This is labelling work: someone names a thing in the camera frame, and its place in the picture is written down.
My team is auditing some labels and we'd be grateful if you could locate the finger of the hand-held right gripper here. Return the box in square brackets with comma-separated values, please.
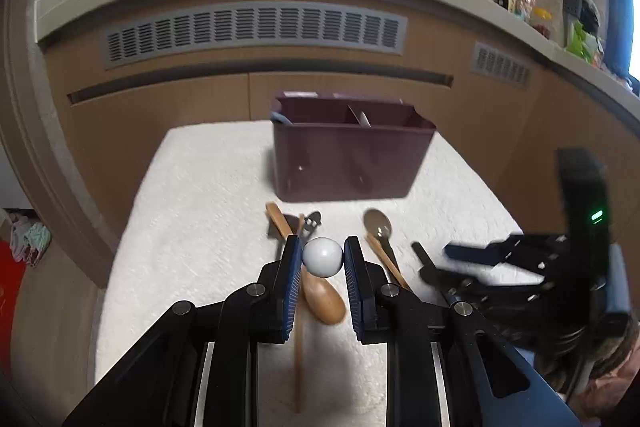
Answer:
[411, 241, 551, 309]
[442, 233, 572, 280]

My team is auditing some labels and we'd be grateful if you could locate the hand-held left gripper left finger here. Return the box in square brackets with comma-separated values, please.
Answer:
[62, 234, 306, 427]

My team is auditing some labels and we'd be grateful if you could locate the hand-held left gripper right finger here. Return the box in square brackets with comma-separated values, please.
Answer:
[342, 235, 583, 427]

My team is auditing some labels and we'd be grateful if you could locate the white round spoon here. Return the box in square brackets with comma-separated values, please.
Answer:
[302, 237, 345, 279]

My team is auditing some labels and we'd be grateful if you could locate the maroon utensil organizer box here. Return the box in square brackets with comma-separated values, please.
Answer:
[271, 92, 436, 202]

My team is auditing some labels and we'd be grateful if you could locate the person's right hand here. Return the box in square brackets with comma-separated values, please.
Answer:
[567, 312, 640, 427]

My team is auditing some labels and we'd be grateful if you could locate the wooden spoon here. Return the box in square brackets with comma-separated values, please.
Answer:
[265, 202, 347, 325]

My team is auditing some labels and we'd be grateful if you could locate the white fluffy towel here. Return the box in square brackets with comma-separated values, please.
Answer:
[94, 119, 526, 427]

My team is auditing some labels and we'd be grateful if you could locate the short grey vent grille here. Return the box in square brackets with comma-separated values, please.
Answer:
[470, 42, 534, 89]

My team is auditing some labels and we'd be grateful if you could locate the green packet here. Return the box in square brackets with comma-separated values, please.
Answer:
[565, 22, 603, 60]

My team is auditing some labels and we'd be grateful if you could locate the jar with yellow lid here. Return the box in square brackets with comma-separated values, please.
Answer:
[530, 8, 552, 40]

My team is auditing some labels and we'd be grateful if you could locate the wooden cabinet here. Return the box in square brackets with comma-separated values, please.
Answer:
[66, 38, 640, 258]

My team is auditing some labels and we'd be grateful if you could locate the dark utensil holder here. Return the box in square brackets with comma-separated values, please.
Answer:
[562, 0, 601, 48]

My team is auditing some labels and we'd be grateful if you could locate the long grey vent grille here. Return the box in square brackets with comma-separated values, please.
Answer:
[103, 4, 409, 70]

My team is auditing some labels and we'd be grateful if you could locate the patterned cloth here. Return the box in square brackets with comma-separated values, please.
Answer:
[0, 207, 52, 269]

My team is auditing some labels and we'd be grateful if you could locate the red cloth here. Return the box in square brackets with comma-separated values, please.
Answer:
[0, 241, 27, 360]

